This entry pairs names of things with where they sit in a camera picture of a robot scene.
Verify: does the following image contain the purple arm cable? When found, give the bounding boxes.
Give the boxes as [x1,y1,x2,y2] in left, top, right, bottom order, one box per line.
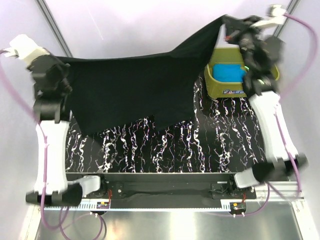
[207,12,318,217]
[0,48,107,238]

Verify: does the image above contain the black t shirt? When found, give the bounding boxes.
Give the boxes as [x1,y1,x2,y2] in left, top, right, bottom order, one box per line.
[61,17,223,135]

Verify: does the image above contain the right rear frame post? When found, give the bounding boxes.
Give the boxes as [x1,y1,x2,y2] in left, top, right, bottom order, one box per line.
[272,0,301,38]

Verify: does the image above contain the white slotted cable duct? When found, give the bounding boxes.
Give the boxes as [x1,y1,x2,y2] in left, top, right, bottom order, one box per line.
[70,199,246,213]

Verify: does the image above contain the silver aluminium frame rail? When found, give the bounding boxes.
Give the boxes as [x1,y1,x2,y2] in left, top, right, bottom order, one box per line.
[254,181,305,202]

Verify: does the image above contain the frame post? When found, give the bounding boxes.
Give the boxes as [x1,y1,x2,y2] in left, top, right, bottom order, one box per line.
[35,0,73,58]
[272,0,301,38]

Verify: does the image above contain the olive green plastic tub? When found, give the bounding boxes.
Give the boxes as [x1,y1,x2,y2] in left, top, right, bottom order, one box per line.
[204,47,279,99]

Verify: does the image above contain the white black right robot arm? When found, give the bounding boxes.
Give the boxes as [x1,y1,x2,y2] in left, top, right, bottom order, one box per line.
[222,4,308,189]

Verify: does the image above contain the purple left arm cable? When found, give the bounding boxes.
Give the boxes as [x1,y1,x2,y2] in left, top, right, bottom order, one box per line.
[0,48,107,238]

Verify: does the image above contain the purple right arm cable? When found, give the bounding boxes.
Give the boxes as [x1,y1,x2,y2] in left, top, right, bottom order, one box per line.
[207,12,318,217]

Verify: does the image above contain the blue t shirt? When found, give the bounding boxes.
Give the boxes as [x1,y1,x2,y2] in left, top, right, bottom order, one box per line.
[212,63,246,83]

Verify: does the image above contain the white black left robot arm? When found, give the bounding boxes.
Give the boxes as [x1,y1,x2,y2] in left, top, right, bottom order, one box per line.
[5,34,101,207]

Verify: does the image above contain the left rear frame post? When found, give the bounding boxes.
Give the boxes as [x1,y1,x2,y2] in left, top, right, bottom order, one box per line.
[35,0,73,58]

